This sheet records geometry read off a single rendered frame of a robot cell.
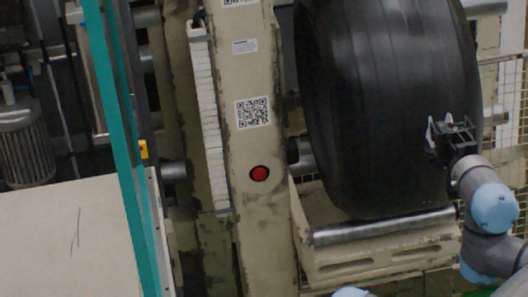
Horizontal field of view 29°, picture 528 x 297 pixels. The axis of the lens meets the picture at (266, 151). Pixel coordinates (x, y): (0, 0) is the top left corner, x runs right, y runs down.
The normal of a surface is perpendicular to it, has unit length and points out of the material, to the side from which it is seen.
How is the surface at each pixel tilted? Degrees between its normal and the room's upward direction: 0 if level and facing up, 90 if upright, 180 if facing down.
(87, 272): 0
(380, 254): 90
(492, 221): 84
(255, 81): 90
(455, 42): 48
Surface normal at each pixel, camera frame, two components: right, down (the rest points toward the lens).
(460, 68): 0.37, -0.03
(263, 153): 0.18, 0.55
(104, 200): -0.09, -0.82
